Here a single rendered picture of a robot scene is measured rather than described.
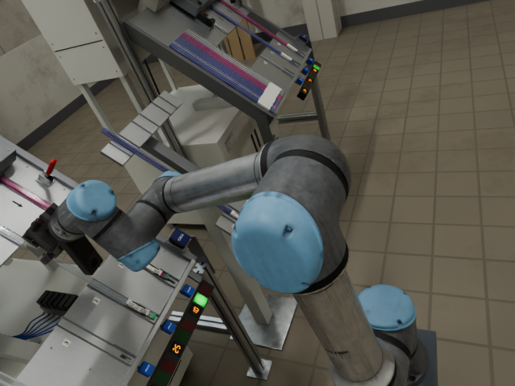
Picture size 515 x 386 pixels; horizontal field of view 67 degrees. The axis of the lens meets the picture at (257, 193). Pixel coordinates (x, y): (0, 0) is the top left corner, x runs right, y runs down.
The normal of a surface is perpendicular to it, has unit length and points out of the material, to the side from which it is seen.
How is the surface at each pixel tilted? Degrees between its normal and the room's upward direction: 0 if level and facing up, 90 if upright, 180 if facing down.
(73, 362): 47
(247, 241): 83
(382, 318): 8
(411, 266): 0
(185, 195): 66
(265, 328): 0
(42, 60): 90
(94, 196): 61
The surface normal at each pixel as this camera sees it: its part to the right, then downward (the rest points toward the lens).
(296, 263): -0.45, 0.55
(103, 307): 0.47, -0.51
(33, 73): 0.90, 0.00
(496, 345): -0.29, -0.75
